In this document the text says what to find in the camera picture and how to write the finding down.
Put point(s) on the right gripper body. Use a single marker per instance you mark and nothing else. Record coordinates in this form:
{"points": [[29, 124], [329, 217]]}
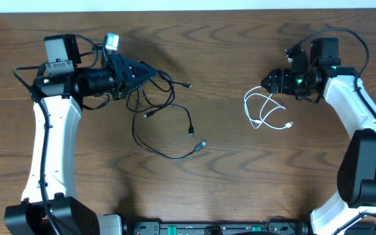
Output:
{"points": [[286, 80]]}

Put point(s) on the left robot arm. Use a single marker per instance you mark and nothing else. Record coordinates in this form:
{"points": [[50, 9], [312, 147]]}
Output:
{"points": [[49, 203]]}

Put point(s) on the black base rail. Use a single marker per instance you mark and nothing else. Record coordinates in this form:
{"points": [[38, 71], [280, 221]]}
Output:
{"points": [[276, 226]]}

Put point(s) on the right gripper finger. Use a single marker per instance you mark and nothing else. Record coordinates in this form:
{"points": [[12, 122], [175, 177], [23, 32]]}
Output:
{"points": [[269, 78], [270, 86]]}

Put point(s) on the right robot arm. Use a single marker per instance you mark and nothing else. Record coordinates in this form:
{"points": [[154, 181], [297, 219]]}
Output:
{"points": [[322, 73]]}

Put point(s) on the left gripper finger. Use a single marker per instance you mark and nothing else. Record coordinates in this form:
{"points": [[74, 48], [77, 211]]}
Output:
{"points": [[135, 69], [134, 82]]}

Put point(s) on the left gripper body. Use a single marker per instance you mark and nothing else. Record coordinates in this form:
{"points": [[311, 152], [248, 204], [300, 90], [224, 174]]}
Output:
{"points": [[119, 76]]}

